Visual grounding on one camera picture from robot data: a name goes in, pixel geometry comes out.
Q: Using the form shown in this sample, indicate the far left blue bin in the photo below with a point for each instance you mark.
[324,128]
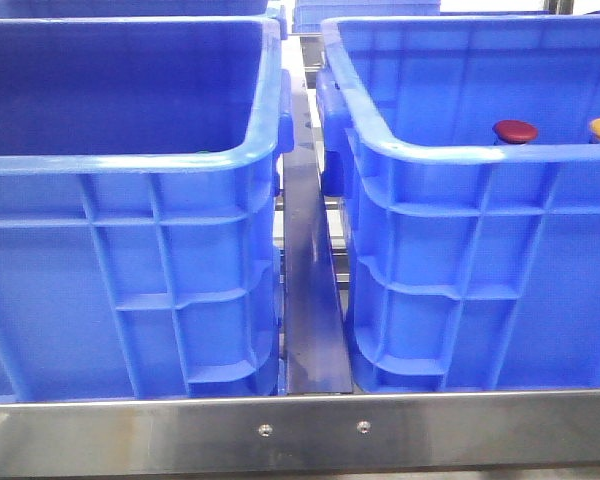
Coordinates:
[137,8]

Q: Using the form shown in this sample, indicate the right blue plastic bin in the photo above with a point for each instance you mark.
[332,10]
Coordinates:
[473,266]

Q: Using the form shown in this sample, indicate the steel front rail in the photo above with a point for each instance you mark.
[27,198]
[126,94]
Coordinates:
[300,433]

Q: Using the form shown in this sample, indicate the far right blue bin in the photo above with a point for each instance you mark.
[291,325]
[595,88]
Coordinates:
[308,15]

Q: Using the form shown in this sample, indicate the left blue plastic bin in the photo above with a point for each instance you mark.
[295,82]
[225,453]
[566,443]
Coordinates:
[132,267]

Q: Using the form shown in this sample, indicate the blue plastic bin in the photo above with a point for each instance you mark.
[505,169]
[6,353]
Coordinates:
[473,266]
[132,267]

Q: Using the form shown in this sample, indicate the steel divider bar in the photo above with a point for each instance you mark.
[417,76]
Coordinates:
[315,347]

